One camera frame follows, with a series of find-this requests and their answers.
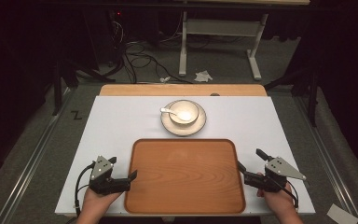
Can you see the cream plate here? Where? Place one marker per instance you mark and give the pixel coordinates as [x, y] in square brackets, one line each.
[195, 126]

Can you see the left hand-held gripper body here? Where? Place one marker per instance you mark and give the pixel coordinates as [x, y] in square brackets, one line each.
[101, 169]

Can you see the person's left hand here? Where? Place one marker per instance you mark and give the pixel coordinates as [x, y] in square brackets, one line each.
[97, 202]

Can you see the person's right hand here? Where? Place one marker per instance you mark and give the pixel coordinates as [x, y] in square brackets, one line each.
[278, 201]

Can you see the black metal stand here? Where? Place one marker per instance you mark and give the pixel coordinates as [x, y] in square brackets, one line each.
[313, 99]
[57, 87]

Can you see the aluminium floor rail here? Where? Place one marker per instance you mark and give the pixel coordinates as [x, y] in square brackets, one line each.
[329, 161]
[28, 168]

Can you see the flat white paper sheet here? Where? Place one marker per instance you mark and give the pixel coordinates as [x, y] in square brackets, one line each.
[341, 215]

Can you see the large crumpled white paper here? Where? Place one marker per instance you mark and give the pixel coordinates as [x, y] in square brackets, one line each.
[203, 76]

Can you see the white table mat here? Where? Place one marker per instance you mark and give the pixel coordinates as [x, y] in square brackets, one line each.
[121, 124]

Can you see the white desk frame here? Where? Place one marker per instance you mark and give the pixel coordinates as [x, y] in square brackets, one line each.
[220, 27]

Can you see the wooden tray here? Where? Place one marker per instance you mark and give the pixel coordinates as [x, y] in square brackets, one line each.
[185, 177]

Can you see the cream bowl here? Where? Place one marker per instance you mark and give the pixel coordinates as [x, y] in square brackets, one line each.
[184, 113]

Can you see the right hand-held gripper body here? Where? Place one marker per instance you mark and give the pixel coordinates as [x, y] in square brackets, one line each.
[279, 171]

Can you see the wooden table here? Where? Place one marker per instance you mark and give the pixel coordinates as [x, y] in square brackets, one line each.
[183, 90]

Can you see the white ceramic spoon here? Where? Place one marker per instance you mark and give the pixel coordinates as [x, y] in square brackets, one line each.
[172, 113]

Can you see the small crumpled white paper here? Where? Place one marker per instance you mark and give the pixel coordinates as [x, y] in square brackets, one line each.
[164, 79]

